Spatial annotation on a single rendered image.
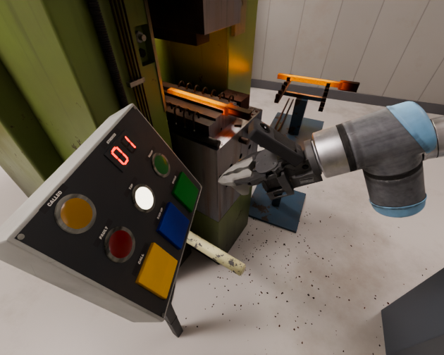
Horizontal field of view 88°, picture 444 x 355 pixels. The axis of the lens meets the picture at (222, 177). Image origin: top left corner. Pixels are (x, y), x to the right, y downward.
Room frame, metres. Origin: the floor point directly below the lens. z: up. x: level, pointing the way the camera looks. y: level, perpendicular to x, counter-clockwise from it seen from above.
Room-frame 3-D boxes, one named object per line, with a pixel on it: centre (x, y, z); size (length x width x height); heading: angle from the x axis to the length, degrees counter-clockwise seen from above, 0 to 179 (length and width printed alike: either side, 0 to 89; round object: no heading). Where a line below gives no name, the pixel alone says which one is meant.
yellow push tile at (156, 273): (0.19, 0.12, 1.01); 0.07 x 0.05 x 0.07; 172
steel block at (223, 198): (0.99, 0.15, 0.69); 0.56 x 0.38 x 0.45; 57
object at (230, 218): (0.99, 0.15, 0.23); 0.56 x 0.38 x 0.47; 57
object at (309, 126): (1.18, -0.43, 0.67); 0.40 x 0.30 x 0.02; 156
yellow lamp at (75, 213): (0.20, 0.21, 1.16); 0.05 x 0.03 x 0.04; 147
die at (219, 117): (0.94, 0.17, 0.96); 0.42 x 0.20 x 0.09; 57
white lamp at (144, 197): (0.30, 0.15, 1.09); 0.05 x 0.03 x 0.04; 147
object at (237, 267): (0.48, 0.11, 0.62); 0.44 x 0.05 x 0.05; 57
